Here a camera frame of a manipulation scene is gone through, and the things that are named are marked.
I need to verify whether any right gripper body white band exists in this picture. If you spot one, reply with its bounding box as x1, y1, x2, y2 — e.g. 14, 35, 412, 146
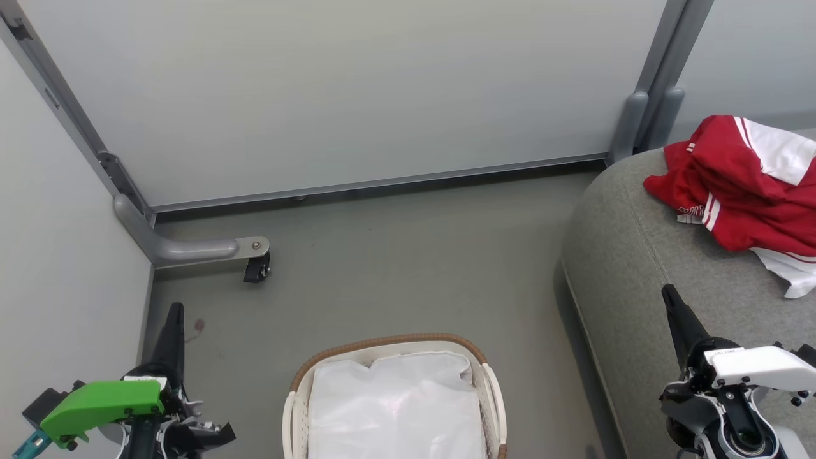
660, 337, 816, 416

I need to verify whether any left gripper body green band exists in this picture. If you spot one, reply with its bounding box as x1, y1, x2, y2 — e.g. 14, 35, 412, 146
13, 362, 237, 459

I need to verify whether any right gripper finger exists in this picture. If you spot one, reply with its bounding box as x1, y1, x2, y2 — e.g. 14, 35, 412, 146
661, 284, 711, 372

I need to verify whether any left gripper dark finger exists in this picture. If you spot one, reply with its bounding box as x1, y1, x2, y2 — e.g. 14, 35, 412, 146
151, 302, 187, 379

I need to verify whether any red and white garment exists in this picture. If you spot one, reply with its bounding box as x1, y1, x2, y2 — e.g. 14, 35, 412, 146
643, 115, 816, 299

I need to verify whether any white laundry basket brown rim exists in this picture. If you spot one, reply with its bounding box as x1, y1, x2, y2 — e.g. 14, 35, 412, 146
282, 333, 509, 459

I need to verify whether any white fabric in basket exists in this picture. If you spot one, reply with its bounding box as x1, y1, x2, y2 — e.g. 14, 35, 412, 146
307, 351, 487, 459

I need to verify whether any grey fabric sofa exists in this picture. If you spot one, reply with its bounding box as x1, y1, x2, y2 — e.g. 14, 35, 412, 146
561, 129, 816, 459

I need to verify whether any black caster wheel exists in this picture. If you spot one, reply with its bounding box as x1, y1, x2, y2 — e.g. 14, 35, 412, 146
242, 252, 272, 284

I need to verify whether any grey partition leg bracket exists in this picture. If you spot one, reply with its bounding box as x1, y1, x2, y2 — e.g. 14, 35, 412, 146
113, 194, 270, 268

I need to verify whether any grey partition corner post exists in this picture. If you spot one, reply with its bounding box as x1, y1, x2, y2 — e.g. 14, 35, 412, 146
0, 0, 156, 225

